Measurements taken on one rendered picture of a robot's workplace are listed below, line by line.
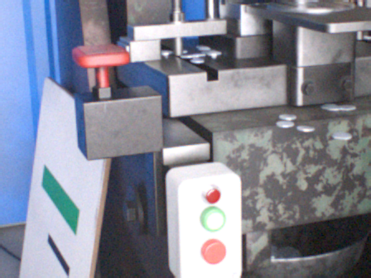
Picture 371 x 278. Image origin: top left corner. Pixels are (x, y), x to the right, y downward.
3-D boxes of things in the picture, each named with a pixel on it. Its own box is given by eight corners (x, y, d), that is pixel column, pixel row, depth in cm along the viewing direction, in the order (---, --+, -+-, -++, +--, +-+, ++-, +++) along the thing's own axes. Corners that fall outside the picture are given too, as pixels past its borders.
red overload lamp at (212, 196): (224, 205, 82) (224, 184, 81) (204, 208, 81) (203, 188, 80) (220, 202, 83) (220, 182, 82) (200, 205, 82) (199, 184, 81)
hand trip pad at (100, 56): (135, 115, 86) (132, 50, 83) (84, 121, 84) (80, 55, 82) (121, 103, 92) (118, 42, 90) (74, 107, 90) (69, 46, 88)
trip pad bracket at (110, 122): (169, 238, 92) (163, 85, 86) (93, 251, 89) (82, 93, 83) (156, 222, 97) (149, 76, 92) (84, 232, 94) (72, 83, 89)
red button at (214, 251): (227, 262, 83) (227, 240, 83) (204, 266, 83) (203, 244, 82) (223, 258, 85) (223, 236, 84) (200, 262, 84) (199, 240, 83)
